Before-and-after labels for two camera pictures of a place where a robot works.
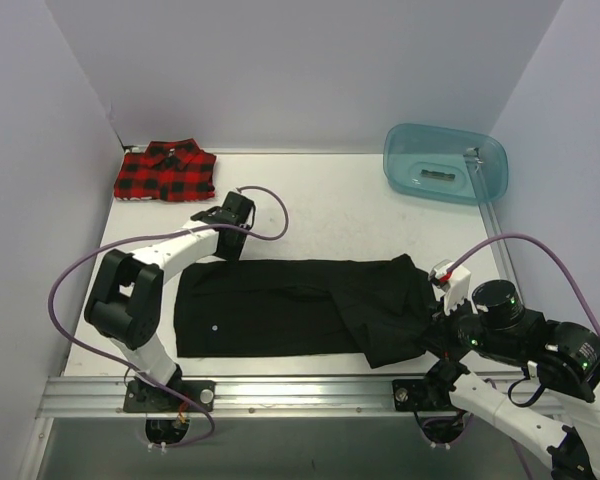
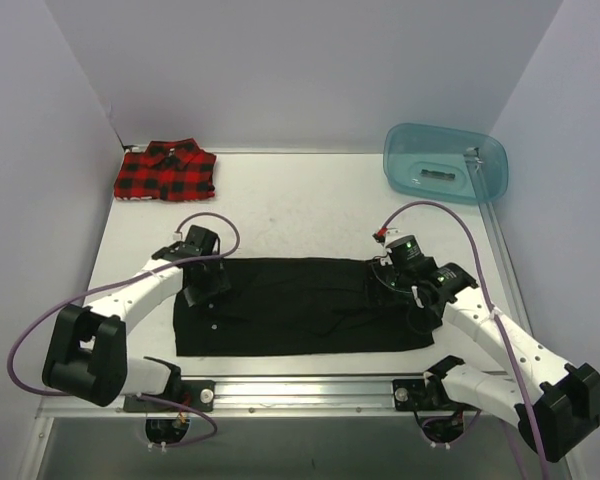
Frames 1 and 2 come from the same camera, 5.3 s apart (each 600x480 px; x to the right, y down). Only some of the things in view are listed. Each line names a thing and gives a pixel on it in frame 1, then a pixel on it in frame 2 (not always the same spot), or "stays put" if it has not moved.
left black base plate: (140, 397) stays put
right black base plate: (421, 395) stays put
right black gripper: (441, 326) → (385, 279)
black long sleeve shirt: (379, 309) stays put
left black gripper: (231, 245) → (203, 286)
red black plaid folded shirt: (169, 170) stays put
